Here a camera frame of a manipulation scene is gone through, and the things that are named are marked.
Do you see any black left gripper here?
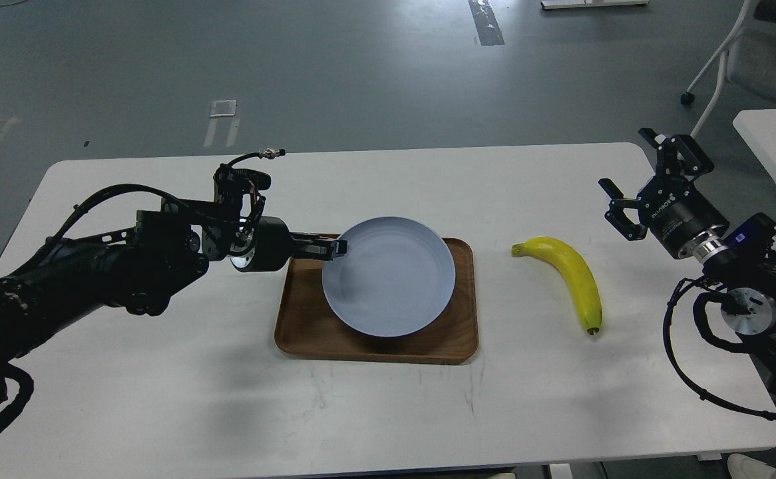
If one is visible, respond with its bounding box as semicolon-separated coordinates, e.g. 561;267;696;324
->
230;216;348;273

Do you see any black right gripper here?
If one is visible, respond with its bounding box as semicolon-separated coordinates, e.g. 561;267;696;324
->
598;128;729;259

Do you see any light blue plate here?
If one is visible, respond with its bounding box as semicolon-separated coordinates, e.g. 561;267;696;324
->
321;216;456;339

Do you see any yellow banana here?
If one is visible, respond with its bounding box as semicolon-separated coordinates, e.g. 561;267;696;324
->
510;236;604;336

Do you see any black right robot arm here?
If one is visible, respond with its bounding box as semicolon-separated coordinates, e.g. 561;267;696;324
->
598;128;776;421

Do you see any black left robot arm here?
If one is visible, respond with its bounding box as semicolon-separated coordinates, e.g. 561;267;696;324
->
0;156;347;434

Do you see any brown wooden tray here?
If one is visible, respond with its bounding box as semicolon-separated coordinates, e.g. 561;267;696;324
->
274;238;479;366

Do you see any white office chair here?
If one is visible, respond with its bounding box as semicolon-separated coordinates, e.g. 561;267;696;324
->
679;1;776;137

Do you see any white table base far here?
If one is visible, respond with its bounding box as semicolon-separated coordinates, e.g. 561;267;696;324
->
540;0;651;10

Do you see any white shoe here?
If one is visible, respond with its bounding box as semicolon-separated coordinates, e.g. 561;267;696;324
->
726;454;776;478

